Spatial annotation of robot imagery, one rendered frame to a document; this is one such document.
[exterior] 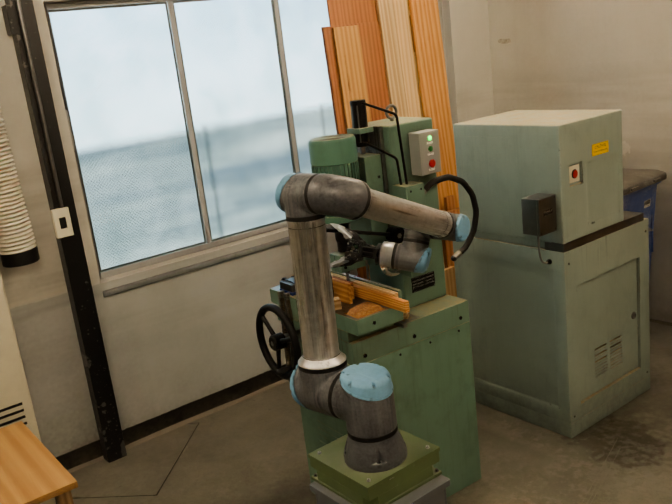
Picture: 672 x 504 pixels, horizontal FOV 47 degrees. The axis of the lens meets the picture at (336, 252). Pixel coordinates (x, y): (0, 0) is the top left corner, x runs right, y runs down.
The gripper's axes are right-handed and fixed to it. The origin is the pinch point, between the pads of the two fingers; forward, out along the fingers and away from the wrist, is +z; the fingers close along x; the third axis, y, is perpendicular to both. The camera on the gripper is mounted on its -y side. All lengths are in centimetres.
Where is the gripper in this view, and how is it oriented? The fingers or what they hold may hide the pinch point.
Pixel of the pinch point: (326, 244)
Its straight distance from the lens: 276.6
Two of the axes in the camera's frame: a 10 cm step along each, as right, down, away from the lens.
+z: -9.6, -1.6, 2.3
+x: -1.4, 9.9, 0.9
